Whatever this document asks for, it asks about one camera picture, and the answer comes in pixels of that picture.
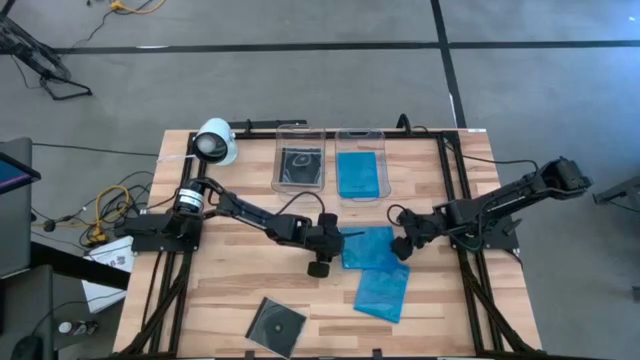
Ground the blue plastic disc case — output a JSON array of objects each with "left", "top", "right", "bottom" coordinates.
[
  {"left": 341, "top": 225, "right": 397, "bottom": 272},
  {"left": 337, "top": 151, "right": 381, "bottom": 199},
  {"left": 353, "top": 263, "right": 412, "bottom": 324}
]

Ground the clear CD jewel case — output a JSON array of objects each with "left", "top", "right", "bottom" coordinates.
[{"left": 278, "top": 146, "right": 324, "bottom": 189}]

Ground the black tripod stand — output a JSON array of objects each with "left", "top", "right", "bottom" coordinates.
[{"left": 0, "top": 13, "right": 94, "bottom": 102}]

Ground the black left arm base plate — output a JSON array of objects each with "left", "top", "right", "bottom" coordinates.
[{"left": 113, "top": 209, "right": 204, "bottom": 254}]

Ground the black lamp mount bar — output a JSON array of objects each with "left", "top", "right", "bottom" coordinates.
[{"left": 227, "top": 118, "right": 309, "bottom": 132}]

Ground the white cylindrical lamp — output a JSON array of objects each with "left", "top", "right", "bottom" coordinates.
[{"left": 193, "top": 117, "right": 239, "bottom": 167}]

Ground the black shelf board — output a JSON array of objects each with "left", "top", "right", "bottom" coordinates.
[{"left": 29, "top": 242, "right": 132, "bottom": 291}]

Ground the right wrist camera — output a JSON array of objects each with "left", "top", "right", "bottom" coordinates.
[{"left": 398, "top": 208, "right": 420, "bottom": 229}]

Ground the dark tablet screen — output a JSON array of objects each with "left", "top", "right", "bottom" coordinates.
[{"left": 0, "top": 151, "right": 42, "bottom": 196}]

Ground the black CD case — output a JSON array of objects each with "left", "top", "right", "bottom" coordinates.
[{"left": 244, "top": 296, "right": 308, "bottom": 360}]

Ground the clear plastic bin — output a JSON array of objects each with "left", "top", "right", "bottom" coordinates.
[
  {"left": 333, "top": 128, "right": 392, "bottom": 207},
  {"left": 270, "top": 124, "right": 327, "bottom": 196}
]

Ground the black computer mouse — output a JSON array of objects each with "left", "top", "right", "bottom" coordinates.
[{"left": 9, "top": 334, "right": 46, "bottom": 360}]

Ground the grey cabinet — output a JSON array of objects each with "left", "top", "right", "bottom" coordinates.
[{"left": 0, "top": 137, "right": 34, "bottom": 279}]

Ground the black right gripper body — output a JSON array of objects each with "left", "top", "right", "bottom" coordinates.
[{"left": 389, "top": 236, "right": 414, "bottom": 262}]

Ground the black aluminium table frame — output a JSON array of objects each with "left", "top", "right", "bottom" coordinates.
[{"left": 117, "top": 127, "right": 544, "bottom": 360}]

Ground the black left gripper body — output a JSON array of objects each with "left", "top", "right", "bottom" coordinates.
[{"left": 306, "top": 258, "right": 332, "bottom": 279}]

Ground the black stand foot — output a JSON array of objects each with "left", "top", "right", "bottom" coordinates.
[{"left": 592, "top": 174, "right": 640, "bottom": 214}]

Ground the yellow floor cable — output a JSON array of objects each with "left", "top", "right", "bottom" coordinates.
[
  {"left": 92, "top": 184, "right": 132, "bottom": 244},
  {"left": 108, "top": 0, "right": 167, "bottom": 15}
]

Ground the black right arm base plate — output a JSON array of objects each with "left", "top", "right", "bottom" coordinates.
[{"left": 449, "top": 212, "right": 521, "bottom": 252}]

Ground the white paper box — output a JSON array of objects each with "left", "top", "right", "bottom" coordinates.
[{"left": 81, "top": 234, "right": 136, "bottom": 315}]

